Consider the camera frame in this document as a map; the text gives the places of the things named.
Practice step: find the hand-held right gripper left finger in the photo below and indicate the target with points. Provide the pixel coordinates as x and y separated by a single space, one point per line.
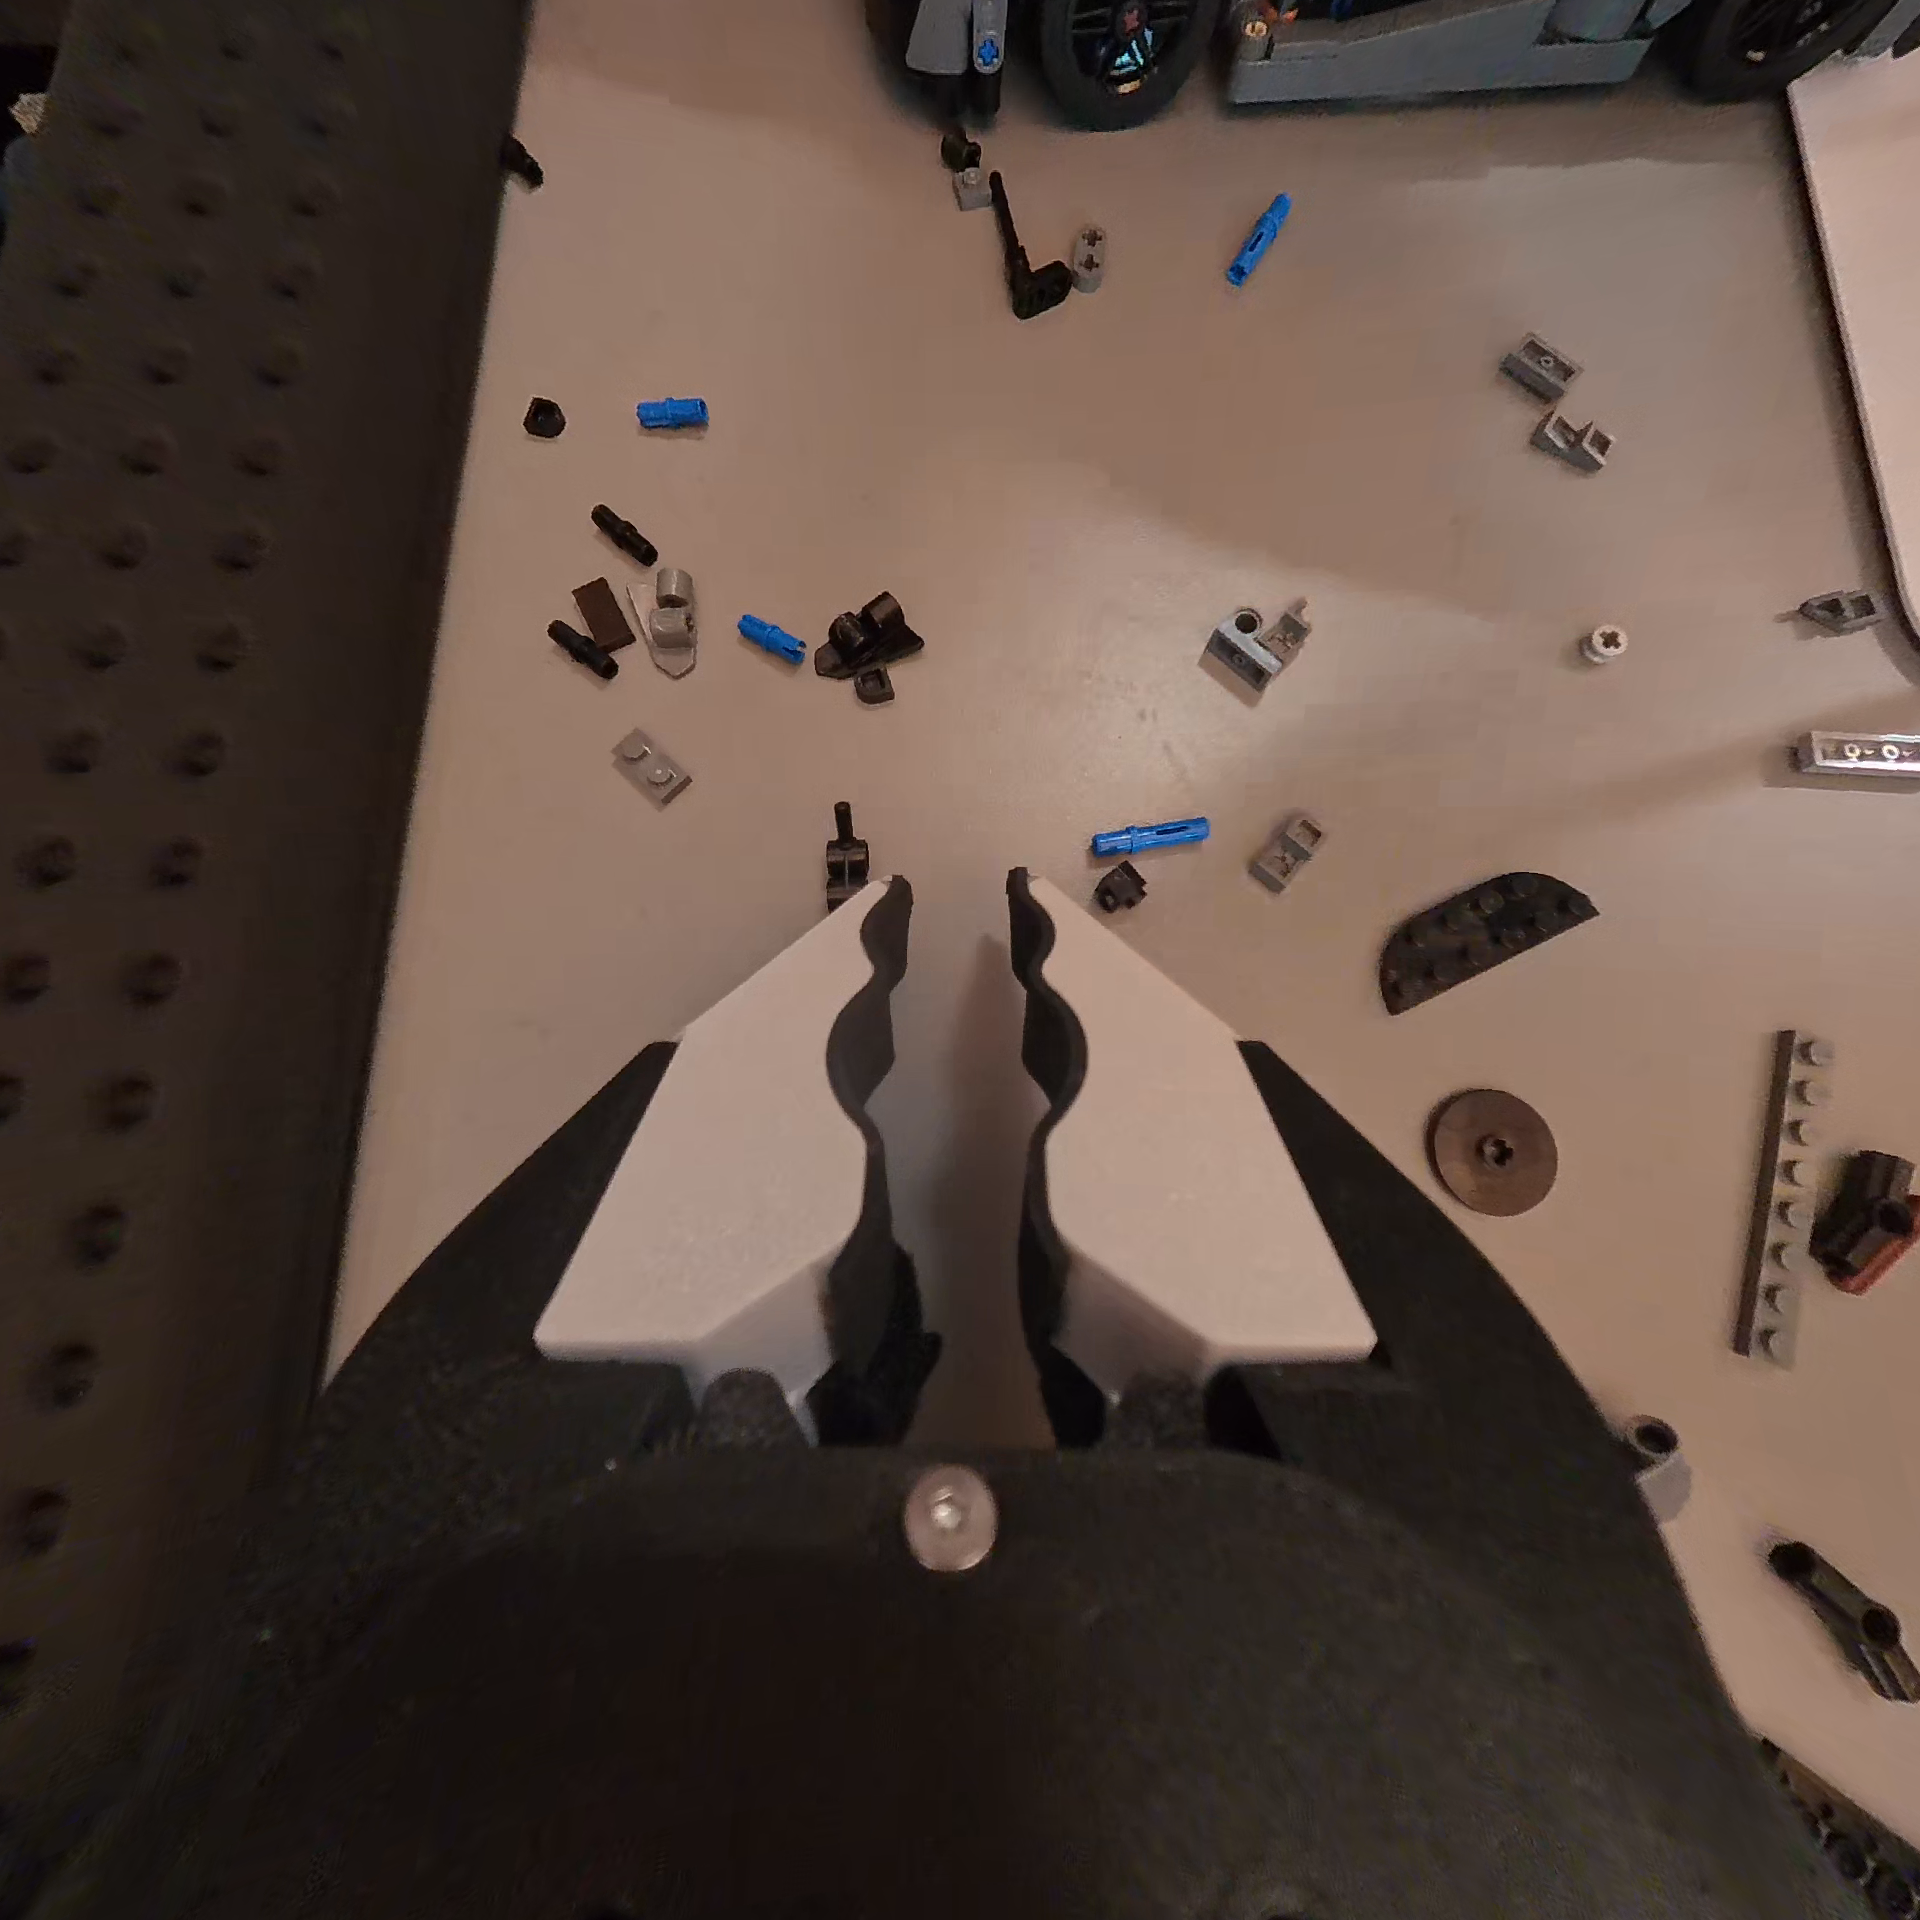
704 1201

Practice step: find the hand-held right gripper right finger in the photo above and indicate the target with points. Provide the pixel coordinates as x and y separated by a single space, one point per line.
1202 1201

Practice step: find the black lego connector with blue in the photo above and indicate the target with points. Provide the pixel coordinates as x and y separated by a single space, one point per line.
867 633

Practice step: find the grey lego sports car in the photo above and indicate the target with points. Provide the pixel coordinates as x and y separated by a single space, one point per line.
1424 53

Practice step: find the dark round lego dish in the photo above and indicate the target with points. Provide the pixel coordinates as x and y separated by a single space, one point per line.
1494 1153

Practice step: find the blue lego pin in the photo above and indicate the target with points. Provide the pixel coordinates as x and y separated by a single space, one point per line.
671 415
1150 838
772 633
1258 241

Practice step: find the grey two-stud lego plate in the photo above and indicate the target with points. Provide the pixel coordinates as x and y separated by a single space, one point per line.
652 769

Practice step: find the grey lego pin joiner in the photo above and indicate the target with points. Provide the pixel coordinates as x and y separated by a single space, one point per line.
1655 1463

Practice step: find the black lego pin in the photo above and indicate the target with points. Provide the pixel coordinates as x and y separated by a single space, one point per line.
623 534
582 650

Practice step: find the grey lego clip plate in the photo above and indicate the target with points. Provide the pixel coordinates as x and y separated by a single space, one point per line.
1291 630

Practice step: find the dark grey long lego plate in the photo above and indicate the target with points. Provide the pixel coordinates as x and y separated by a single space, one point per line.
1781 1201

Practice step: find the dark grey lego slope tile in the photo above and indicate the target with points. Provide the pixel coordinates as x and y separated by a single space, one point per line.
605 615

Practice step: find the black and brown lego connector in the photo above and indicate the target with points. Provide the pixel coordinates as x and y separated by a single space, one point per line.
1863 1224

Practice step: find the white round lego bush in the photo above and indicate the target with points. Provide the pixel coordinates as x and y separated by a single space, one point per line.
1605 644

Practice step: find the black lego double pin connector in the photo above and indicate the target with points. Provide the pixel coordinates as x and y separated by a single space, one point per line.
1844 1617

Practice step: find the light grey long lego plate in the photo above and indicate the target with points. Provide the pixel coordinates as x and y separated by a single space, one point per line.
1861 754

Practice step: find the small black rounded lego piece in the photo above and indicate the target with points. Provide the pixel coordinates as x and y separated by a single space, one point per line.
543 416

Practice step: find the black long studded lego plate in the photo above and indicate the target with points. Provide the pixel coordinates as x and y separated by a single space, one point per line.
1852 1845

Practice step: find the grey lego piece with cross hole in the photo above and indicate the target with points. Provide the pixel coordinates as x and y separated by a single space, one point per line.
1090 255

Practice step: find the white rounded board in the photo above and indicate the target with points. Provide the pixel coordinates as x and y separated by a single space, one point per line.
1875 300

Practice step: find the dark grey lego bracket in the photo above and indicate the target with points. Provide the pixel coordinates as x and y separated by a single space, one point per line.
1539 369
1285 854
1572 441

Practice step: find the light grey lego bracket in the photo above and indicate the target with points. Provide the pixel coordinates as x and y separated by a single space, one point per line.
1844 609

